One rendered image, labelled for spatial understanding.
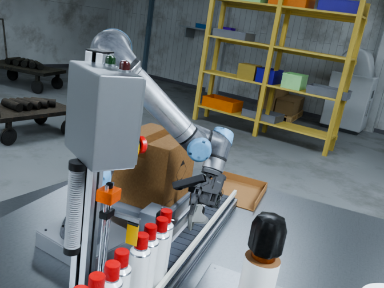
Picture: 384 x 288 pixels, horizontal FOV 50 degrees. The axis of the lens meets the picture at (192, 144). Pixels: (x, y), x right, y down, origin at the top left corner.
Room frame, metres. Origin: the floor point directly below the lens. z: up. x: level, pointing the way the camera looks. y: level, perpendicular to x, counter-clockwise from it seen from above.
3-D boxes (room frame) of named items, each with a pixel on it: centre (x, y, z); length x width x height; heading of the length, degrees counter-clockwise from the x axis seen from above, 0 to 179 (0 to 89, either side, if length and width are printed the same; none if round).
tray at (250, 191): (1.85, -0.24, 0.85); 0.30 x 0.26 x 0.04; 162
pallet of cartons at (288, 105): (8.29, -1.67, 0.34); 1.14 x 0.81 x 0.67; 151
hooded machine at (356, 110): (7.90, -2.85, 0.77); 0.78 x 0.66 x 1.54; 61
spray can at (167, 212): (1.03, 0.04, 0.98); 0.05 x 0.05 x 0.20
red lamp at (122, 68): (0.82, 0.15, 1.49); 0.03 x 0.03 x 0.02
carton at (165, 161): (1.65, 0.14, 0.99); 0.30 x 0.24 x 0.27; 160
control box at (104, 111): (0.83, 0.19, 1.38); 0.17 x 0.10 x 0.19; 37
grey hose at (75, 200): (0.79, 0.22, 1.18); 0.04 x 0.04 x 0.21
